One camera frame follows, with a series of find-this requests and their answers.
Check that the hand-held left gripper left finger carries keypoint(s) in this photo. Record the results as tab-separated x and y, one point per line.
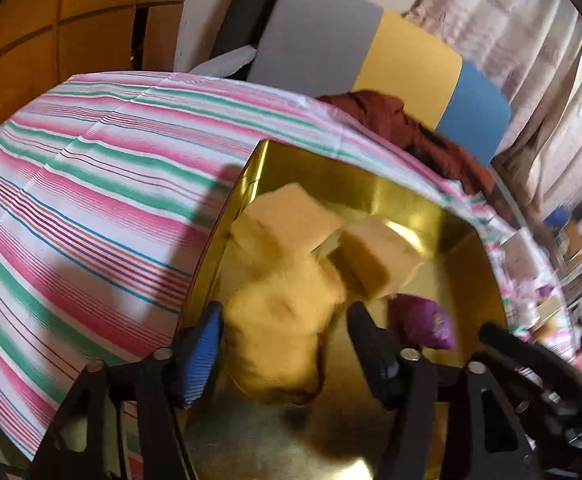
202	355

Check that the yellow snack packet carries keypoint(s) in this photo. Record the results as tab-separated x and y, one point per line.
286	215
276	320
376	255

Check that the maroon cloth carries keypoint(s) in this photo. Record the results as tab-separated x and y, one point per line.
421	135

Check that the gold tin box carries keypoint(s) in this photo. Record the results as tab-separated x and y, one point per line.
421	210

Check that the beige curtain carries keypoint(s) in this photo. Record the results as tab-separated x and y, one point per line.
531	50

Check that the black cloth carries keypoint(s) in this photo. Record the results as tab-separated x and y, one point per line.
251	0

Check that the grey yellow blue cushion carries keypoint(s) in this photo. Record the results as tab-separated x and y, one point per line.
401	60

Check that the orange wooden wardrobe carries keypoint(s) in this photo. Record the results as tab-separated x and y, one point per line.
46	20

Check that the white cloth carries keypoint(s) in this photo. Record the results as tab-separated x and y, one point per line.
223	62

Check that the striped table cloth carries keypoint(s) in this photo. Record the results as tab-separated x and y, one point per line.
96	200

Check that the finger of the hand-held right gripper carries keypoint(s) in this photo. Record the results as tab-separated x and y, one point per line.
531	355
541	410

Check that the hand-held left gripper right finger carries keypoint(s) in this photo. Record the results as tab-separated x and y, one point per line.
378	365

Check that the purple snack packet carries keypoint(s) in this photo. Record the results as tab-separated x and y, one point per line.
423	322

